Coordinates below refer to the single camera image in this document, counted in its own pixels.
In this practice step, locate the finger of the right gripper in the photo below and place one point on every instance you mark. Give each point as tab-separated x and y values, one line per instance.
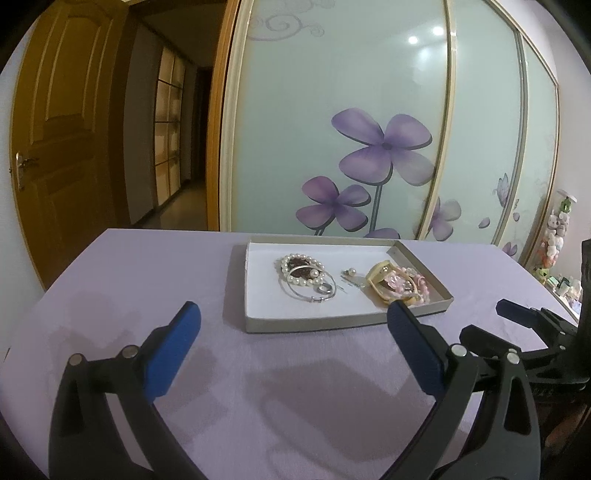
494	343
531	316

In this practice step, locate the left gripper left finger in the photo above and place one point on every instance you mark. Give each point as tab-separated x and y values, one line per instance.
84	441

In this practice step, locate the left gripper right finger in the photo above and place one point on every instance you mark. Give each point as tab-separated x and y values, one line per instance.
504	440

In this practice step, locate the beige watch band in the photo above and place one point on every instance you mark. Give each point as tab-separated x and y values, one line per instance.
392	283

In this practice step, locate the thin silver bangle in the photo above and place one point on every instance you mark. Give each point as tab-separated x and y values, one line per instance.
317	290

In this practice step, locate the plush toy stack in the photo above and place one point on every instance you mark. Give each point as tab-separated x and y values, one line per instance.
555	232

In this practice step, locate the grey cardboard tray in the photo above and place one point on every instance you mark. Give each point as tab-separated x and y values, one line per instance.
256	300

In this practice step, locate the brown wooden door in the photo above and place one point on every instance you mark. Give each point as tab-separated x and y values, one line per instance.
68	112

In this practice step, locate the floral sliding wardrobe door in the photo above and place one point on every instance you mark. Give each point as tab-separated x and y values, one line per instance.
335	116

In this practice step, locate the brass door handle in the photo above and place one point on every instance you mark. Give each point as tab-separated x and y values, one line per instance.
23	165

